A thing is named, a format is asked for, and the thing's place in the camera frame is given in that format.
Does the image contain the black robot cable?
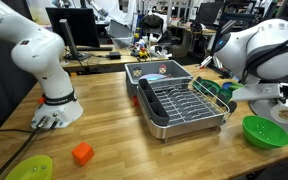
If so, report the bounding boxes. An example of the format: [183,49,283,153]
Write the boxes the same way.
[0,117,59,180]

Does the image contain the lime green bowl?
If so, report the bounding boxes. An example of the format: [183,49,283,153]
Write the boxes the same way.
[5,155,53,180]

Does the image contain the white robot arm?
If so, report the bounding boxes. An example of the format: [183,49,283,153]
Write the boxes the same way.
[0,0,288,128]

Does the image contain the black computer monitor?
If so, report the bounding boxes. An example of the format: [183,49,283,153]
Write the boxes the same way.
[46,7,100,61]

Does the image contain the green plastic bowl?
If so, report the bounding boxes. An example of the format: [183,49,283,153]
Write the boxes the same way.
[242,116,288,149]

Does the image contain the green cucumber on plate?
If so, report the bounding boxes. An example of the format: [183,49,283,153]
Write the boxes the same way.
[228,82,244,91]

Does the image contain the nuts in mug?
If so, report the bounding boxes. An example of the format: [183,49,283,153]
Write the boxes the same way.
[278,110,288,120]

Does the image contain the dish drying rack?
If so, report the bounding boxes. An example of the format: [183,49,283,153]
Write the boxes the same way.
[137,79,230,142]

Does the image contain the dark green plate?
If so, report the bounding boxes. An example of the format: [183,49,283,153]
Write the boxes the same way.
[192,77,220,95]

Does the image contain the grey plastic bin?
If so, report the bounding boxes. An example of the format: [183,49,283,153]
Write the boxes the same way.
[124,60,193,98]

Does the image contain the white mug cup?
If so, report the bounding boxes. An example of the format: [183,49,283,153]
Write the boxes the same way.
[270,99,288,124]

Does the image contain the grey round tray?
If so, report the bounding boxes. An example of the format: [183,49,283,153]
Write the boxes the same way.
[250,100,288,132]

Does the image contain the orange cube block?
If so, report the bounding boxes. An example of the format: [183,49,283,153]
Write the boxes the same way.
[71,142,94,166]

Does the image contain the blue plate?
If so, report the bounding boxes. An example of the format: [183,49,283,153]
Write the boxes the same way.
[222,82,234,91]

